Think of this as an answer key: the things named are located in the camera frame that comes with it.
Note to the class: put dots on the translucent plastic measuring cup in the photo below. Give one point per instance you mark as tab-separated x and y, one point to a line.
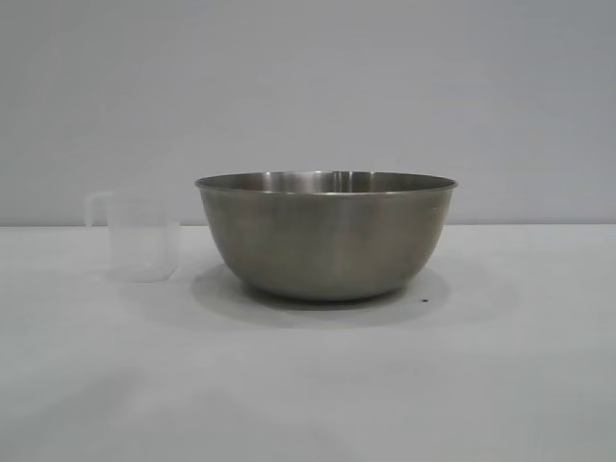
144	240

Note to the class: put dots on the stainless steel mixing bowl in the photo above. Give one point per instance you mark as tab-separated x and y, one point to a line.
327	236

